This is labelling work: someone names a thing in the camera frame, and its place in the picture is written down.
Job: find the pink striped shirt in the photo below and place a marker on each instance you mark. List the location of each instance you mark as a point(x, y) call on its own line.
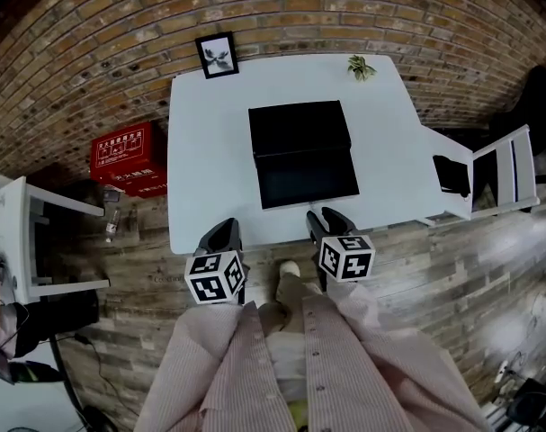
point(367, 398)

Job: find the black bag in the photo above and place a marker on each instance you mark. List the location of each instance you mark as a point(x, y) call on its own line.
point(452, 176)

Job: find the white side desk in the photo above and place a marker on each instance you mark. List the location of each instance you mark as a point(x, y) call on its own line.
point(11, 241)

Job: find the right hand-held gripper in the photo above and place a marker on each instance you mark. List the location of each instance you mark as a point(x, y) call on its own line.
point(349, 259)

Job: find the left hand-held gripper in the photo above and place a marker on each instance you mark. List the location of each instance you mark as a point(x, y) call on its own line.
point(214, 277)

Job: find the clear plastic bottle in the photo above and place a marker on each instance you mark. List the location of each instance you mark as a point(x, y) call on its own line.
point(113, 225)

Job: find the person's right forearm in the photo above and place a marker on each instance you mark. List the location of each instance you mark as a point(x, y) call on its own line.
point(367, 317)

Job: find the dark green chair seat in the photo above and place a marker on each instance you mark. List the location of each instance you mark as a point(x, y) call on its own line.
point(36, 371)

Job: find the white table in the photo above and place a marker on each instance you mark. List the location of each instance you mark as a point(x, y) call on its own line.
point(209, 151)

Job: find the person's left forearm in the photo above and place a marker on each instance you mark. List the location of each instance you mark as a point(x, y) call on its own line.
point(209, 335)

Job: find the black office chair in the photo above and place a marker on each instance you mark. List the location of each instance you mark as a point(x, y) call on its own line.
point(538, 101)

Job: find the white power strip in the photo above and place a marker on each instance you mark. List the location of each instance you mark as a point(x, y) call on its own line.
point(503, 371)

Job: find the white undershirt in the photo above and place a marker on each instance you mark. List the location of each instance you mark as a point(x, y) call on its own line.
point(286, 362)

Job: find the red fire equipment box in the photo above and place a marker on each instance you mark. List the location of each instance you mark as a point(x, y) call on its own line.
point(124, 155)

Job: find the black framed picture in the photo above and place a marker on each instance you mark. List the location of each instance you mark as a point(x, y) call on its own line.
point(217, 56)

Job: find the person's right shoe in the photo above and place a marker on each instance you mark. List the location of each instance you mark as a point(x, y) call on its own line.
point(289, 268)

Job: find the beige trousers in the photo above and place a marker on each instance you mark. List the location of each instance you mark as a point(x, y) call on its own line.
point(288, 299)

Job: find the white wooden chair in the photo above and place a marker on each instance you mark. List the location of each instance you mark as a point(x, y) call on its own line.
point(506, 173)

